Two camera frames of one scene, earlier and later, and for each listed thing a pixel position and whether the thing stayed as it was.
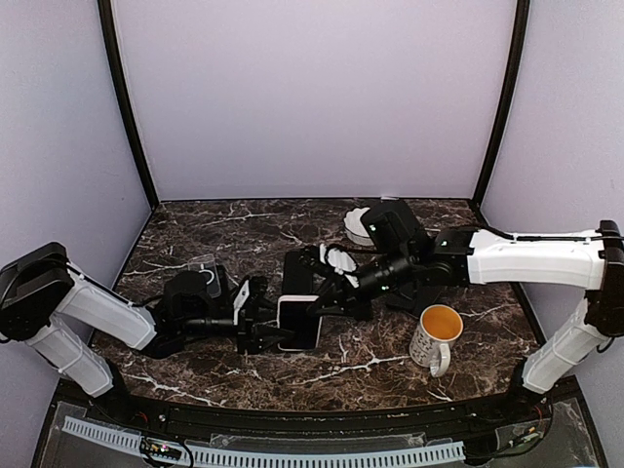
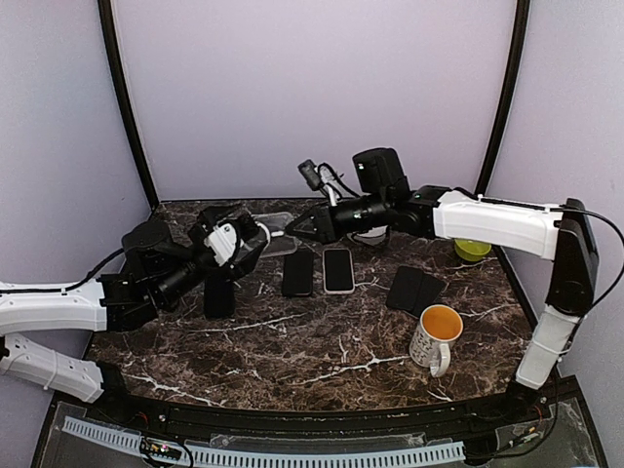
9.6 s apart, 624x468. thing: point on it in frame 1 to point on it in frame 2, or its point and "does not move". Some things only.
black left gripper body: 245,326 to 205,221
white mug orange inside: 439,325 does not move
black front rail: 195,416 does not move
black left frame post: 107,34 does not move
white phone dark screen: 292,315 to 337,270
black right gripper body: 361,308 to 328,223
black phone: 297,277 does not move
